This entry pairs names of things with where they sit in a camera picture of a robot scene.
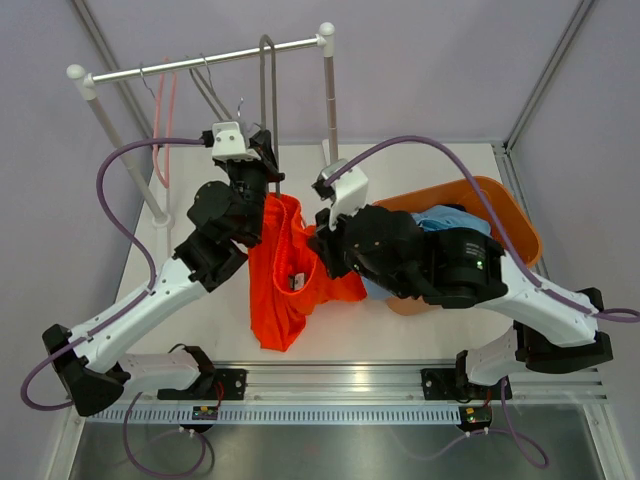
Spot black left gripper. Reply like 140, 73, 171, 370
221, 130, 284, 242

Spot light blue shorts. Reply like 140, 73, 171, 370
361, 205, 491, 301

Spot orange shorts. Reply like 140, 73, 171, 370
248, 193, 367, 352

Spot pink clothes hanger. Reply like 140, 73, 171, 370
150, 73, 177, 190

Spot grey clothes hanger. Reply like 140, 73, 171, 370
188, 54, 232, 122

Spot grey orange-shorts hanger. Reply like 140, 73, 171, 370
257, 33, 281, 201

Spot navy blue shorts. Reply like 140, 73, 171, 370
444, 204, 468, 212

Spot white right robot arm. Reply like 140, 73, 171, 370
309, 205, 613, 397

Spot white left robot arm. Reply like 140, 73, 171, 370
42, 122, 285, 417

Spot orange plastic basket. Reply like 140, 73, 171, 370
376, 176, 543, 316

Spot silver white clothes rack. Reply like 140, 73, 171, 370
65, 21, 346, 231

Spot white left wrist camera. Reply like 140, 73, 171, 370
201, 121, 259, 162

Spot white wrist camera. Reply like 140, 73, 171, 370
201, 121, 259, 162
312, 159, 368, 231

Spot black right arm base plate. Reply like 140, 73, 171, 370
420, 367, 502, 403

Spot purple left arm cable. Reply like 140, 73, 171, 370
19, 137, 214, 476

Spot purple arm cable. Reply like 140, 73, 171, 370
322, 134, 640, 469
19, 137, 214, 476

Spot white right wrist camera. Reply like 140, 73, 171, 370
312, 159, 368, 231

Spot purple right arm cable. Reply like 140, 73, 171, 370
322, 134, 640, 469

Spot white slotted cable duct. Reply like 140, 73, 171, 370
90, 402, 462, 425

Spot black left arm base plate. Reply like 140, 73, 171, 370
157, 368, 247, 401

